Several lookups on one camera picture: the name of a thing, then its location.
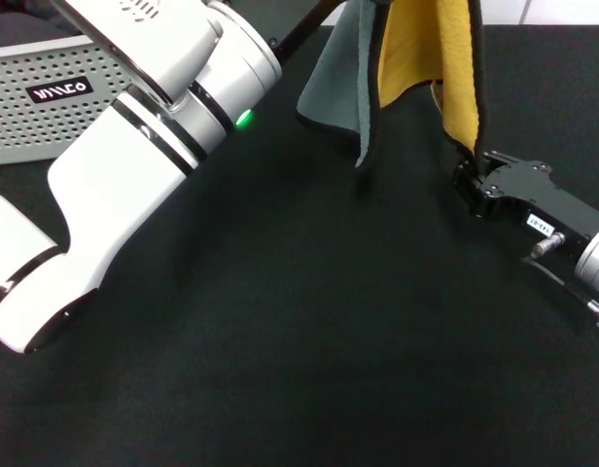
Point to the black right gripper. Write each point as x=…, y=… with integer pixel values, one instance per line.
x=533, y=194

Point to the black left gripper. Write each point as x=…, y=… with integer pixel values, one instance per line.
x=309, y=22

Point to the yellow and grey towel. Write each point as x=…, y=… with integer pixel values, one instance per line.
x=338, y=87

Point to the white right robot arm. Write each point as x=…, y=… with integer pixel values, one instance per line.
x=596, y=262

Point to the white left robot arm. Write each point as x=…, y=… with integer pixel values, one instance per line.
x=110, y=170

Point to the black tablecloth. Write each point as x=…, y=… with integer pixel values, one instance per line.
x=328, y=316

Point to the grey perforated storage box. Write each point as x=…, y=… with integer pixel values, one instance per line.
x=17, y=121

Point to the dark cloth pile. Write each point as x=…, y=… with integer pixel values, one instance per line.
x=17, y=26

